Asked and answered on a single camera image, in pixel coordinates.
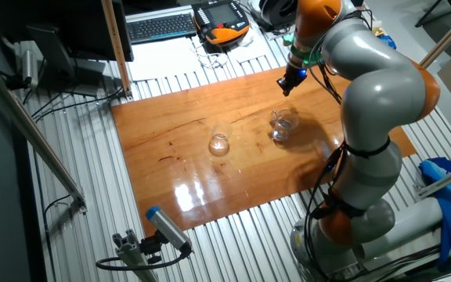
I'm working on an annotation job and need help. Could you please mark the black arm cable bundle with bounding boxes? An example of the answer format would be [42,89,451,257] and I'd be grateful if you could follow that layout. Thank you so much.
[302,9,375,281]

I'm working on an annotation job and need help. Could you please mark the small white paper sheet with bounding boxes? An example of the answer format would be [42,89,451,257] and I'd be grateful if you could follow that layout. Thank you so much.
[236,37,277,64]

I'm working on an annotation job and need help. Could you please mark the varnished wooden board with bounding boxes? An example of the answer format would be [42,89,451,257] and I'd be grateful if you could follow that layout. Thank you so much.
[110,65,417,238]

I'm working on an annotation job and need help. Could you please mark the white cylinder pipe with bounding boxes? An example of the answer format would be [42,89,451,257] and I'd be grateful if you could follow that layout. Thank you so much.
[356,195,446,262]

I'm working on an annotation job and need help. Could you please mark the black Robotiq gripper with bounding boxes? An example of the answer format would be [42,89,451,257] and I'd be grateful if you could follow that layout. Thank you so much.
[276,63,309,98]

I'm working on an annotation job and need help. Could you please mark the clear glass tumbler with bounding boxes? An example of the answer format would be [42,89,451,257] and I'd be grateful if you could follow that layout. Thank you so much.
[207,119,234,157]

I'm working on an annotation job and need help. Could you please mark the aluminium profile camera mount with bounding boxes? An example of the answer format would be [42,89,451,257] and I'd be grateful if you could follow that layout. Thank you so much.
[111,229,160,282]

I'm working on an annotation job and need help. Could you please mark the large white paper sheet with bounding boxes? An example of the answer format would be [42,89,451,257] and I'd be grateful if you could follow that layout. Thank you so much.
[128,37,211,82]

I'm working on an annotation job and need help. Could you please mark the black chair leg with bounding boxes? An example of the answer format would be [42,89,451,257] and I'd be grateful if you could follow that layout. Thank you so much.
[414,0,451,29]

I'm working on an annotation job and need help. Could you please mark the aluminium frame beam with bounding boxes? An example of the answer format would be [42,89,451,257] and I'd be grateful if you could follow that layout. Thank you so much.
[0,56,88,215]
[419,2,451,70]
[416,159,451,199]

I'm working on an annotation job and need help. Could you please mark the black computer monitor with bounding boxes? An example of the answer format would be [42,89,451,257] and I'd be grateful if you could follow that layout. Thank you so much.
[25,0,135,97]

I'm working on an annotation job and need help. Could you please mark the black round spool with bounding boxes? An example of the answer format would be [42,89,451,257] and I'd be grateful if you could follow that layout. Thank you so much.
[257,0,299,29]

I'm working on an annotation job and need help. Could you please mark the clear glass mug with handle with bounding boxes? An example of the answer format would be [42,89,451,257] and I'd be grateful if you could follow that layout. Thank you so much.
[270,108,301,143]

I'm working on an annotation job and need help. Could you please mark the tan frame post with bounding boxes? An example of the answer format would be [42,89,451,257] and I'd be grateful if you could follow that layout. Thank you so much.
[99,0,133,99]

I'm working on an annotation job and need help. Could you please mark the black computer keyboard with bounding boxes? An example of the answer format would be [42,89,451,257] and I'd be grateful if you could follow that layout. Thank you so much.
[125,13,198,45]

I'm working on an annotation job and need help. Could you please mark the silver cylindrical camera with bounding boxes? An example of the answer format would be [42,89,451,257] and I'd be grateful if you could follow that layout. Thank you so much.
[5,41,41,91]

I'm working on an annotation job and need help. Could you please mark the white charger with cable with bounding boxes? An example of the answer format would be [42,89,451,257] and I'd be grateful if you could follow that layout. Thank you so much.
[189,41,229,70]

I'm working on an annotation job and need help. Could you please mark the grey camera with blue cap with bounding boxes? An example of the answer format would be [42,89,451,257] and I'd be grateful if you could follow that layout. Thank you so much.
[145,205,194,256]

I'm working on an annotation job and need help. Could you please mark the orange black teach pendant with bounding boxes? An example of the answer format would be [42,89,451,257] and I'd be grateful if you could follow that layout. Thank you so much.
[191,0,251,46]

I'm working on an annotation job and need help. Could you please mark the black camera cable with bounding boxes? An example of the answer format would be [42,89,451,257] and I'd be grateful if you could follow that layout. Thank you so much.
[95,250,192,272]

